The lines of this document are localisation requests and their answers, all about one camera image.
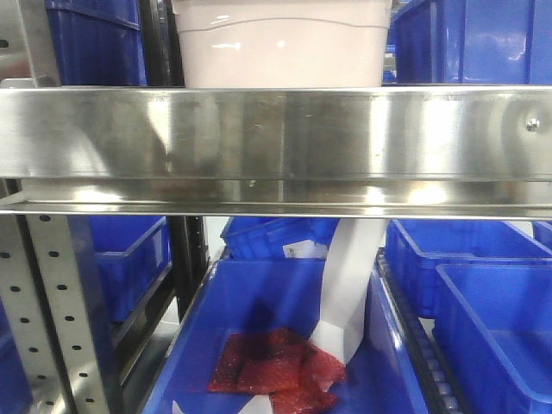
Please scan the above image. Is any white plastic storage bin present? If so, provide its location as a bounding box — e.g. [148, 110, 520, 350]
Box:
[172, 1, 392, 88]

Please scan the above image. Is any black roller track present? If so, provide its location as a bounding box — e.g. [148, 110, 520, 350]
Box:
[375, 248, 469, 413]

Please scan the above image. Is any red bubble wrap bag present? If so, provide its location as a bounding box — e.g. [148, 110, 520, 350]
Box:
[207, 327, 347, 413]

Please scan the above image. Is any blue bin with red bag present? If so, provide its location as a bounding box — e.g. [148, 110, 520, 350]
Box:
[143, 260, 428, 413]

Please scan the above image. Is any stainless steel shelf rail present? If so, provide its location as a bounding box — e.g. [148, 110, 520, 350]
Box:
[1, 85, 551, 220]

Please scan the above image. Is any blue bin lower right front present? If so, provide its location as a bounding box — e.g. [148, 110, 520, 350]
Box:
[434, 264, 551, 413]

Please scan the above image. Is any blue bin lower right rear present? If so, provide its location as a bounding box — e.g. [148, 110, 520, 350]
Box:
[385, 219, 551, 318]

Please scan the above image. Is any blue bin lower left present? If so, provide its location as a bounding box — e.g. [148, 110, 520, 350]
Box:
[89, 216, 172, 323]

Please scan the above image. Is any perforated metal shelf upright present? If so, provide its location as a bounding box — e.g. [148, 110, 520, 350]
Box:
[1, 214, 124, 413]

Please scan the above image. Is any blue bin rear centre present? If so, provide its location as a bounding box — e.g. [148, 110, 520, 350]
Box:
[221, 216, 339, 260]

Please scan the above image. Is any white paper strip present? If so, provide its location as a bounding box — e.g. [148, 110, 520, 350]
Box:
[172, 218, 388, 414]

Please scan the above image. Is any blue bin upper right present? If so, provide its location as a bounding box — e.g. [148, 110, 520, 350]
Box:
[392, 1, 551, 85]

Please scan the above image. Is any blue bin upper left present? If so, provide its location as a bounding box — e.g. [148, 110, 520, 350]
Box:
[44, 1, 147, 86]

